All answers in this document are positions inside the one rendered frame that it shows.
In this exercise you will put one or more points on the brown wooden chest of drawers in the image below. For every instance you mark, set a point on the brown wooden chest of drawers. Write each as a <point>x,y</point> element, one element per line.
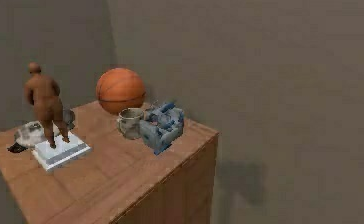
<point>123,180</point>

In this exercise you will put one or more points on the brown figure statue white base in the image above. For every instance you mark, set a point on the brown figure statue white base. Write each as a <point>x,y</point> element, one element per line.
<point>48,110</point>

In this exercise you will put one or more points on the blue grey pen holder box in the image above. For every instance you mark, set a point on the blue grey pen holder box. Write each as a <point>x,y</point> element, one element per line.
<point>161,128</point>

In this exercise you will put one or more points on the orange basketball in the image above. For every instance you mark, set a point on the orange basketball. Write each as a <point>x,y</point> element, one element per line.
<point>120,89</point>

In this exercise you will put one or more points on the beige mug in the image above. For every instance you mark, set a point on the beige mug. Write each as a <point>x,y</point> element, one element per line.
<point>130,124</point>

